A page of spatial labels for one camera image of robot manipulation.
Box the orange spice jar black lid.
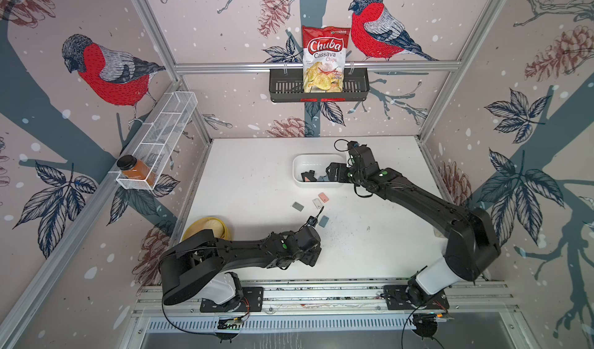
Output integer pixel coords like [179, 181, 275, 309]
[116, 155, 156, 187]

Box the white storage box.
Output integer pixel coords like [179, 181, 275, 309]
[292, 154, 347, 189]

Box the clear acrylic wall shelf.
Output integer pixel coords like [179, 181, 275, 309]
[116, 91, 197, 191]

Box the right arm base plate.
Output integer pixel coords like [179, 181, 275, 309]
[381, 285, 450, 311]

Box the black wire wall basket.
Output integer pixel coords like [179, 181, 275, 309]
[269, 67, 370, 103]

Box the Chuba cassava chips bag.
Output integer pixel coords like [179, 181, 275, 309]
[302, 26, 351, 93]

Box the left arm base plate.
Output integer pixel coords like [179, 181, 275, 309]
[200, 287, 264, 313]

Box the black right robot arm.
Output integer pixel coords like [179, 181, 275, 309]
[326, 141, 501, 307]

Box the pink eraser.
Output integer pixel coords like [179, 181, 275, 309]
[318, 192, 329, 203]

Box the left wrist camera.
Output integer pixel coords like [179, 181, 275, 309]
[306, 216, 318, 227]

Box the white eraser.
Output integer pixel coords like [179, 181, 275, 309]
[312, 198, 323, 209]

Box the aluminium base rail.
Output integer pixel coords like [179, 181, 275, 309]
[131, 279, 516, 317]

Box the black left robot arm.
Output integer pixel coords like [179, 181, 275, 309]
[158, 225, 322, 306]

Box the black eraser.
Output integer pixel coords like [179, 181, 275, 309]
[301, 170, 317, 182]

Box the grey eraser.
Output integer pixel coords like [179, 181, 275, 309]
[292, 202, 304, 211]

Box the blue eraser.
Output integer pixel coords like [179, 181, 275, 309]
[319, 215, 329, 228]

